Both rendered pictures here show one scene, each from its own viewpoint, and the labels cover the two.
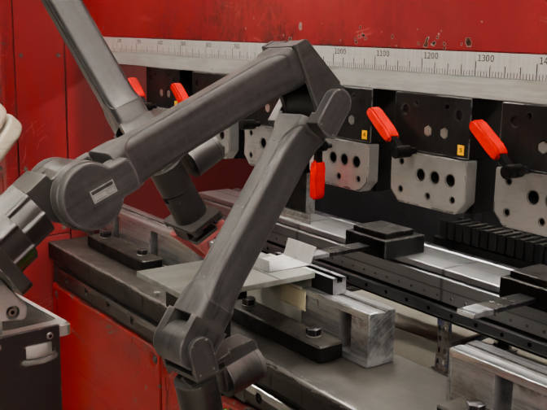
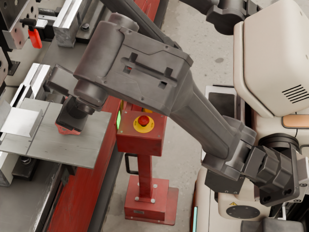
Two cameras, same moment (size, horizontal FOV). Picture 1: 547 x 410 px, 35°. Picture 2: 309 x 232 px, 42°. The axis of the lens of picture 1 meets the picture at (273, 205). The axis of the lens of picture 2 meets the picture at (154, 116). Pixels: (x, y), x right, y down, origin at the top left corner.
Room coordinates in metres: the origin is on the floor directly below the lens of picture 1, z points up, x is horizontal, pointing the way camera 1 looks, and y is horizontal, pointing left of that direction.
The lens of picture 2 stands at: (1.68, 0.72, 1.93)
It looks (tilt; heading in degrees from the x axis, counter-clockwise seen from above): 55 degrees down; 228
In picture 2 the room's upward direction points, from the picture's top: straight up
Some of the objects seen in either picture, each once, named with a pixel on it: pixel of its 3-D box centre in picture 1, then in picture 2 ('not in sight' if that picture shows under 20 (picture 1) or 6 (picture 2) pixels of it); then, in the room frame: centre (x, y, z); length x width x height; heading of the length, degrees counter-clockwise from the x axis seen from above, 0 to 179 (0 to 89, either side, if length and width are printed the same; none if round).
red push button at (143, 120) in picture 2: not in sight; (143, 122); (1.18, 0.11, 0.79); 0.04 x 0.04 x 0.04
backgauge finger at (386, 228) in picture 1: (356, 242); not in sight; (1.66, -0.17, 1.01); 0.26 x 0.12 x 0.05; 126
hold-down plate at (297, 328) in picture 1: (278, 327); (40, 134); (1.49, -0.01, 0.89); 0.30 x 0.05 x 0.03; 36
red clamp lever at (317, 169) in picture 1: (320, 169); (31, 33); (1.40, -0.08, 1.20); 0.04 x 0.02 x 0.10; 126
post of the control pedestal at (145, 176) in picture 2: not in sight; (145, 166); (1.16, 0.07, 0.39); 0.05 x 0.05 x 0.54; 40
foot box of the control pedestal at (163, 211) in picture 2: not in sight; (152, 198); (1.14, 0.10, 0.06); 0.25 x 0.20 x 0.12; 130
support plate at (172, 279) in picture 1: (225, 274); (57, 131); (1.47, 0.08, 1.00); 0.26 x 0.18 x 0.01; 126
